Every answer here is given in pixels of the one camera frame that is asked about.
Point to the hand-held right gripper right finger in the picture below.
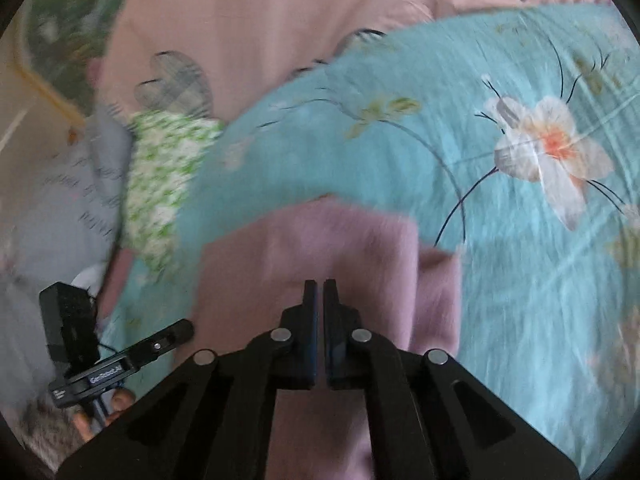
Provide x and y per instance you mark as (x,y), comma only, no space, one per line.
(330,312)

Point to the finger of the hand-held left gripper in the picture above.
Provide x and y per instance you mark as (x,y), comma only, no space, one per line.
(165,337)

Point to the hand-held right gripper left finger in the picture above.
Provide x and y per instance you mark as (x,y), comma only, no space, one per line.
(311,312)

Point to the mauve knitted sweater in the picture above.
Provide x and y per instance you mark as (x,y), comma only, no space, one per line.
(350,245)

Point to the person's left hand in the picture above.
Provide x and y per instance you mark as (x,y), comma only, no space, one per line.
(120,402)

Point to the grey printed pillow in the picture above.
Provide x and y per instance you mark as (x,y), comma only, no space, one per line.
(65,200)

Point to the green checked pillow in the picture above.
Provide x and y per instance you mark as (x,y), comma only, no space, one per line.
(160,175)

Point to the teal floral bed sheet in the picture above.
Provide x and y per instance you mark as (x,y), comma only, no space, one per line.
(400,160)

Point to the pink quilt with plaid hearts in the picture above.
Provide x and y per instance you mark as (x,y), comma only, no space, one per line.
(275,20)

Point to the floral wall poster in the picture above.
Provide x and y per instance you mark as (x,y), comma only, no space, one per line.
(70,15)

